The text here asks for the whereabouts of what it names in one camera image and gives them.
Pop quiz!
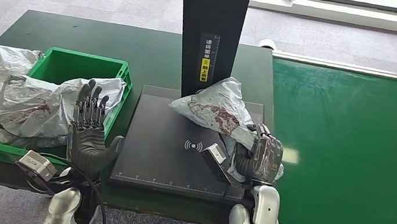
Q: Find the black scanner base plate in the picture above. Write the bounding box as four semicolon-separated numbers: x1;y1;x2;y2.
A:
108;81;280;213

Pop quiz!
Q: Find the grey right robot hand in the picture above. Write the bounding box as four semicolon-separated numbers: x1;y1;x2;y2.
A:
229;121;288;187

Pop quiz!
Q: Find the dark green table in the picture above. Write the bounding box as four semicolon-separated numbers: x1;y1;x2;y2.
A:
0;5;305;224

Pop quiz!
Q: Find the green plastic crate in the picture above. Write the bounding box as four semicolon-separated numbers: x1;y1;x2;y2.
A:
0;39;137;180

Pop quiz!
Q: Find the green conveyor belt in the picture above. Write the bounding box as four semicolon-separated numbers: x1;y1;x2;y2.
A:
248;56;397;224

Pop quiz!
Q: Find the yellow and white column label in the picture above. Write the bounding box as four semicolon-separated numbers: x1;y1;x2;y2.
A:
193;32;221;90

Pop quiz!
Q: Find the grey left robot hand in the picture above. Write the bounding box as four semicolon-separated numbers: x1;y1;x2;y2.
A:
62;77;133;184

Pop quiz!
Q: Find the black scanner column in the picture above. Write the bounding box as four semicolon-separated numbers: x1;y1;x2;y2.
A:
166;0;252;106

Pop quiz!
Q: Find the grey poly mailer parcel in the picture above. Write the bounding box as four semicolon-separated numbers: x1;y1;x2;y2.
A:
0;127;70;156
160;69;297;189
0;61;128;151

